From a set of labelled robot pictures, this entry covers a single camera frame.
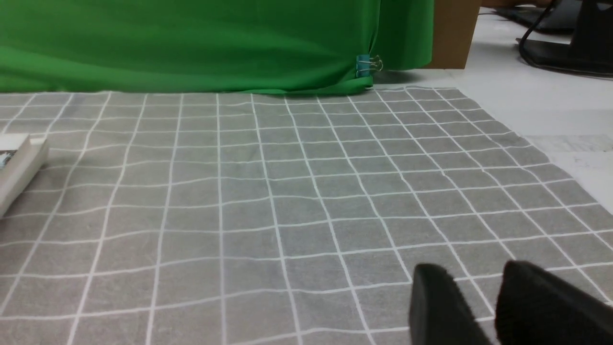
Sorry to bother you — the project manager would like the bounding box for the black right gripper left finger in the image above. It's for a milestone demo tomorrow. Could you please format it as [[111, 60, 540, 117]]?
[[408, 264, 491, 345]]

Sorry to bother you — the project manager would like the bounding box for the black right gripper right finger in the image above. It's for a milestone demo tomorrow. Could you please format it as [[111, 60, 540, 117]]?
[[495, 261, 613, 345]]

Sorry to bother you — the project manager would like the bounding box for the blue binder clip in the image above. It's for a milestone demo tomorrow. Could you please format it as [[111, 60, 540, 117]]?
[[355, 54, 383, 78]]

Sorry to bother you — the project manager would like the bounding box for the black monitor stand base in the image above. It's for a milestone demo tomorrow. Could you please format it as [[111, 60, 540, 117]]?
[[518, 0, 613, 78]]

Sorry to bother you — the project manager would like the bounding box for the brown cardboard box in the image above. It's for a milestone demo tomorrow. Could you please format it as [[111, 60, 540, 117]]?
[[424, 0, 481, 70]]

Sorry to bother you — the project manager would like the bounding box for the grey checked tablecloth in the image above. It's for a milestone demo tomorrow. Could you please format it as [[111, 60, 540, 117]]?
[[1, 88, 612, 345]]

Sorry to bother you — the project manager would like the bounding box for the green backdrop cloth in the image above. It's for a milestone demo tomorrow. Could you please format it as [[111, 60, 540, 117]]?
[[0, 0, 435, 95]]

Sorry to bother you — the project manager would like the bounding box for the white self-driving textbook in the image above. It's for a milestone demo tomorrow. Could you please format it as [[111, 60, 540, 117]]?
[[0, 134, 49, 216]]

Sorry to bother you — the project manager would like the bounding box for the black cable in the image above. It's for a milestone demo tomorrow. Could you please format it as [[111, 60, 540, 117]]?
[[516, 0, 613, 77]]

